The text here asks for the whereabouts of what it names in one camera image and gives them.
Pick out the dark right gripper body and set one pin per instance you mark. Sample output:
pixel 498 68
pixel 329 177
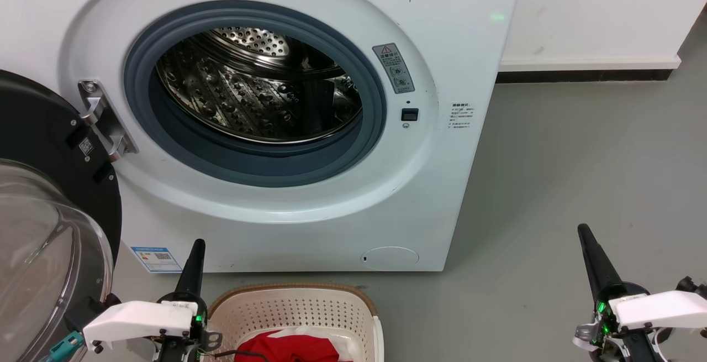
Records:
pixel 607 340

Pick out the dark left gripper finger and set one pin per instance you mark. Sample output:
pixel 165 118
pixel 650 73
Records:
pixel 188 279
pixel 199 279

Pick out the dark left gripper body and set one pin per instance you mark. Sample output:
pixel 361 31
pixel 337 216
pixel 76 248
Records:
pixel 179 351

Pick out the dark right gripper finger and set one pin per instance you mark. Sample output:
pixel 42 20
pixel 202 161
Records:
pixel 594 279
pixel 605 271

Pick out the red and white garment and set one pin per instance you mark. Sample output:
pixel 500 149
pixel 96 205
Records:
pixel 293 348

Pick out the cream perforated laundry basket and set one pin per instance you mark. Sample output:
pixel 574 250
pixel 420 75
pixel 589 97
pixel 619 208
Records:
pixel 298 309

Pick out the stainless steel washing machine drum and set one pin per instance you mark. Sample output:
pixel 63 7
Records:
pixel 243 91

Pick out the black washer door with glass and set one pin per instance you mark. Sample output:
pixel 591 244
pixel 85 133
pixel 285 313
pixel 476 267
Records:
pixel 38 124

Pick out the blue energy label sticker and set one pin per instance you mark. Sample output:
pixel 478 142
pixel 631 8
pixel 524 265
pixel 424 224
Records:
pixel 156 259

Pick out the grey rubber door gasket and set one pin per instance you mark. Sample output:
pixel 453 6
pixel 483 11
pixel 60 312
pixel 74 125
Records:
pixel 259 166

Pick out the QR code sticker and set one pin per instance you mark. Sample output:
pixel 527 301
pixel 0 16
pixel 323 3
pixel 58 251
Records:
pixel 86 146

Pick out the white front-load washing machine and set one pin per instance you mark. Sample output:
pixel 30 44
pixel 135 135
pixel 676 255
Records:
pixel 447 185

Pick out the metal door hinge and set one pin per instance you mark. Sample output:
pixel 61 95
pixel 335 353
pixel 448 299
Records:
pixel 105 121

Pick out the round filter access cover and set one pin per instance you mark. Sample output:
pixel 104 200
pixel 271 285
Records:
pixel 390 258

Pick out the black baseboard strip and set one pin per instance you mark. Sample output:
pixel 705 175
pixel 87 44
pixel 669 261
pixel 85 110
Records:
pixel 580 75

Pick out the small text label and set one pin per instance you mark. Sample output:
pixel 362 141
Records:
pixel 462 116

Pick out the black door latch socket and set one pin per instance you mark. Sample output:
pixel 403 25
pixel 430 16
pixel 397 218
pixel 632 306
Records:
pixel 410 114

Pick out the grey warning sticker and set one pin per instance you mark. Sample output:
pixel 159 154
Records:
pixel 393 68

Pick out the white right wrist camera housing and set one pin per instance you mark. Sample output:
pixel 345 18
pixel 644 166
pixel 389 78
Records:
pixel 663 309

